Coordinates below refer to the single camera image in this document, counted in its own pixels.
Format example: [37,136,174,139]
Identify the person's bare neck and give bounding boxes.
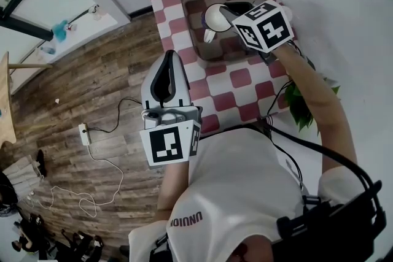
[228,234,274,262]

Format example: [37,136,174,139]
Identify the person's right forearm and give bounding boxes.
[271,42,359,188]

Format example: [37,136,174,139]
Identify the black harness strap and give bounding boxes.
[149,233,173,262]

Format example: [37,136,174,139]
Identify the person's white t-shirt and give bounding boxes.
[127,127,363,262]

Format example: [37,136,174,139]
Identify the wooden table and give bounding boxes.
[0,51,53,145]

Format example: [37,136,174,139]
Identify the green leafy potted plant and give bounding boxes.
[284,55,341,133]

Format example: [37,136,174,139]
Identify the thin black cable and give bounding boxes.
[265,79,305,194]

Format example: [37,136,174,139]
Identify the red white checkered tablecloth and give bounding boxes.
[138,0,296,134]

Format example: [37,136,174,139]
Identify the long white cable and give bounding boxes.
[50,144,125,217]

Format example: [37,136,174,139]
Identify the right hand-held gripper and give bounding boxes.
[219,0,295,67]

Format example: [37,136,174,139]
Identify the thick black cable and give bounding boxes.
[260,125,383,215]

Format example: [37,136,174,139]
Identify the black chest pack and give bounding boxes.
[274,180,387,262]

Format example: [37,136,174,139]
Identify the person's black trousers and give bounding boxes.
[227,124,268,136]

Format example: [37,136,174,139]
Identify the black power cable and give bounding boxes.
[85,97,144,133]

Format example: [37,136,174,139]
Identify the person's left forearm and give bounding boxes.
[153,162,193,222]

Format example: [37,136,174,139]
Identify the blue duster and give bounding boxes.
[51,19,69,42]

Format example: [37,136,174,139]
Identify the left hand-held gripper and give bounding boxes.
[139,50,204,167]

